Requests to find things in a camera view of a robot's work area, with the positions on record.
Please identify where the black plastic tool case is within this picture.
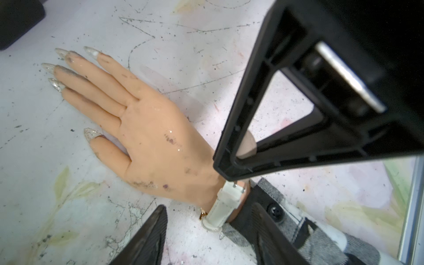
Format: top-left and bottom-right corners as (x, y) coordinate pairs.
(1, 0), (45, 51)

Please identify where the white wrist watch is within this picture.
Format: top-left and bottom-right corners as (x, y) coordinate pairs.
(201, 181), (247, 232)

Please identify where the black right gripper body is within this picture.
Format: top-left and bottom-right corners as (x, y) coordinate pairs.
(281, 1), (424, 139)

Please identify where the aluminium mounting rail frame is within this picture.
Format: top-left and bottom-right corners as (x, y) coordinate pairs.
(397, 156), (424, 265)

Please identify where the mannequin hand with glitter nails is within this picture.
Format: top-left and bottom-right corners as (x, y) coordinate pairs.
(41, 46), (258, 223)

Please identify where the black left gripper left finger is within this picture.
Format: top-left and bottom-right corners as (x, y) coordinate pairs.
(110, 205), (168, 265)

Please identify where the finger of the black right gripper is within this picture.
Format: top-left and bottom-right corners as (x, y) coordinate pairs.
(213, 1), (424, 181)

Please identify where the black white plaid sleeve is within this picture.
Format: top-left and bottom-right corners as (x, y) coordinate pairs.
(221, 178), (399, 265)

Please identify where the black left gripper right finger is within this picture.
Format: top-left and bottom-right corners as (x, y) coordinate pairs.
(252, 203), (308, 265)

